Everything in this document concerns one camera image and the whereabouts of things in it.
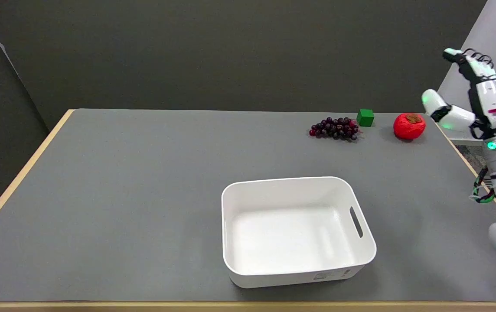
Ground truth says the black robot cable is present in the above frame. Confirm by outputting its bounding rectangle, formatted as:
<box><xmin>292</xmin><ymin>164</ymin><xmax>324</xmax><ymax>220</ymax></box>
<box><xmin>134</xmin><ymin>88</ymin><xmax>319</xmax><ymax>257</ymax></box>
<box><xmin>469</xmin><ymin>165</ymin><xmax>496</xmax><ymax>204</ymax></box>

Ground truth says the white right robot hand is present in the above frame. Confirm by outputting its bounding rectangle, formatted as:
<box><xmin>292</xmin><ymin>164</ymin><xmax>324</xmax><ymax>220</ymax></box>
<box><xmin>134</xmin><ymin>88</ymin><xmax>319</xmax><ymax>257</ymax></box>
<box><xmin>421</xmin><ymin>48</ymin><xmax>496</xmax><ymax>140</ymax></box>

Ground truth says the dark purple grape bunch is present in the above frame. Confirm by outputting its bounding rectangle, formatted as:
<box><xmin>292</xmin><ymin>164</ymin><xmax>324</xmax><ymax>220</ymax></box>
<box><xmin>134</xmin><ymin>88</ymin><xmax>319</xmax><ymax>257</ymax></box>
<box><xmin>309</xmin><ymin>117</ymin><xmax>360</xmax><ymax>141</ymax></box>

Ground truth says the white plastic bin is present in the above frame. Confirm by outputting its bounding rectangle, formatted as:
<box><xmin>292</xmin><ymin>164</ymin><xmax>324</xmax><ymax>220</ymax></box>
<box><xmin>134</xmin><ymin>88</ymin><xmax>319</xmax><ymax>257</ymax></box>
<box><xmin>221</xmin><ymin>176</ymin><xmax>377</xmax><ymax>289</ymax></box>

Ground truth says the green cube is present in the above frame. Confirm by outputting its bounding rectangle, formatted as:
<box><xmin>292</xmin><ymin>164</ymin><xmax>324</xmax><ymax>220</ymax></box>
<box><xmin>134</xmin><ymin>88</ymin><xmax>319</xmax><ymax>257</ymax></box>
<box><xmin>356</xmin><ymin>109</ymin><xmax>375</xmax><ymax>127</ymax></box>

